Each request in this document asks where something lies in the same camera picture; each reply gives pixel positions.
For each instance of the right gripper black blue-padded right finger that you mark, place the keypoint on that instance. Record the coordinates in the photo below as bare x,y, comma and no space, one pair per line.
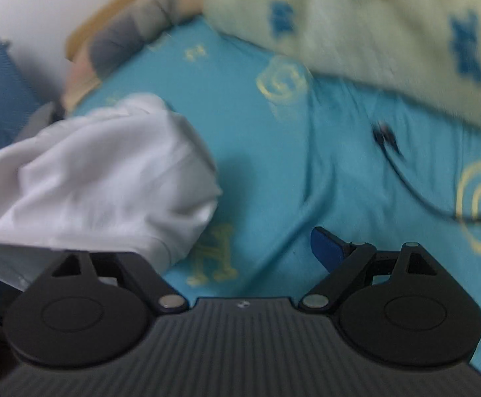
365,280

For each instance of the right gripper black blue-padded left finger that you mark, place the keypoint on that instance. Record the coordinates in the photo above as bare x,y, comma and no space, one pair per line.
126,271

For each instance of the tan wooden headboard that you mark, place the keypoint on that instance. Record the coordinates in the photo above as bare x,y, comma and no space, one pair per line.
94,23

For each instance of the striped beige grey pillow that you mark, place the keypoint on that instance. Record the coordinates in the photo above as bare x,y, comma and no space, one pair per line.
119,40

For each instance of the white shirt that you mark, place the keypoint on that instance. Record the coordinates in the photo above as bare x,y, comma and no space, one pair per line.
135,178

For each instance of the turquoise patterned bed sheet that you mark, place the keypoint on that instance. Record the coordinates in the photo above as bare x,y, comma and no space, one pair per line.
295,151

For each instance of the blue fabric chair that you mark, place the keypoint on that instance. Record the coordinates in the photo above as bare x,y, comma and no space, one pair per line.
22,112

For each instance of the light green fleece blanket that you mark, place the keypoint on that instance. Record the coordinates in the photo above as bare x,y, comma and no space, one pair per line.
428,50

